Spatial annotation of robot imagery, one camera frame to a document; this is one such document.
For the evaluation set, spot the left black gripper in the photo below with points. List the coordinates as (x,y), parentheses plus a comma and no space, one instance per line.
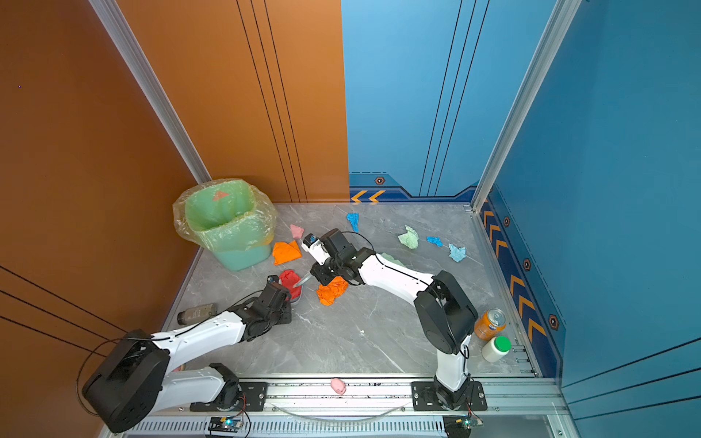
(288,313)

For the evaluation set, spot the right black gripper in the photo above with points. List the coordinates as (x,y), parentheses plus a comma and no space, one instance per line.
(318,272)

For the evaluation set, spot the grey-blue plastic dustpan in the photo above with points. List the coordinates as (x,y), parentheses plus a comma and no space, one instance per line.
(295,294)

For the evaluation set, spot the grey-blue hand brush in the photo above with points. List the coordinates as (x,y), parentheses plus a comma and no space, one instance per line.
(304,280)

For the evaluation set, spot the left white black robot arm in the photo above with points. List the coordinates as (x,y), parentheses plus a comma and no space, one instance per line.
(143,373)

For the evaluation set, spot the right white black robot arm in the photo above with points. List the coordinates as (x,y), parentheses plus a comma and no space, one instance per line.
(446,314)

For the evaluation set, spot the large crumpled orange paper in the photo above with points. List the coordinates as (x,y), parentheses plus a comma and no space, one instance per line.
(336,288)

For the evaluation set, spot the red crumpled paper scrap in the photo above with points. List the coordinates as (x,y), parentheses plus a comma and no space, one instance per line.
(289,278)

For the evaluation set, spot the large light green paper scrap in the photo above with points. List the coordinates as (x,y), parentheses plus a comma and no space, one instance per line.
(392,259)

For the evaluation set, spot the blue paper scrap far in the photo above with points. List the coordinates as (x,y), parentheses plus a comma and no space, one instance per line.
(354,219)

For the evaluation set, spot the pink paper scrap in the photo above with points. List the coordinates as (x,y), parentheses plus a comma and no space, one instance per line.
(297,231)

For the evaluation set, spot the folded orange paper scrap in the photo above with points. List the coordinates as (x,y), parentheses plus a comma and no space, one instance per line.
(284,253)

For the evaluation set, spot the small light green paper scrap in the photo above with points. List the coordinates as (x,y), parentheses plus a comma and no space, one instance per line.
(410,238)

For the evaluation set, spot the dark glass bottle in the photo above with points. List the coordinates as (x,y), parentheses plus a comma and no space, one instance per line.
(196,314)

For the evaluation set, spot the small blue paper scrap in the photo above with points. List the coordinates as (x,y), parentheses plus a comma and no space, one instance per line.
(435,241)

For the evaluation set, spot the clear yellow bin liner bag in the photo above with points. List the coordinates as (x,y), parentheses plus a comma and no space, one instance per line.
(224,216)

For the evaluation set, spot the green plastic trash bin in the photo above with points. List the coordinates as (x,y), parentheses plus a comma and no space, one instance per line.
(230,230)

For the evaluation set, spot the light blue paper scrap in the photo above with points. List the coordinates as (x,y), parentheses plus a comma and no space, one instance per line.
(456,253)

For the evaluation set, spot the left green circuit board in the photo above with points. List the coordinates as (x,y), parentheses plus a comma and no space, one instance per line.
(225,426)

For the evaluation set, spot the green circuit board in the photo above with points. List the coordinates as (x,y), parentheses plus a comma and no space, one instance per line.
(461,426)
(225,426)

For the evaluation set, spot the white bottle green cap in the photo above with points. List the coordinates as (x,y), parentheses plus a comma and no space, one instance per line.
(496,349)

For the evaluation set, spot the right green circuit board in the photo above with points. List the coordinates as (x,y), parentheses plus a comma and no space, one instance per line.
(461,426)

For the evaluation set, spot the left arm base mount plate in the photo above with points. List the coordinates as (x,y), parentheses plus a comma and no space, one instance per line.
(248,396)

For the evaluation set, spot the pink toy on rail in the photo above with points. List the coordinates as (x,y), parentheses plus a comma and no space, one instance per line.
(338,386)

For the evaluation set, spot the aluminium front rail frame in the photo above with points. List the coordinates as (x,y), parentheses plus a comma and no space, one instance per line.
(377,406)

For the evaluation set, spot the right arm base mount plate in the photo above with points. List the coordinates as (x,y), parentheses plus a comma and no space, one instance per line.
(433,396)

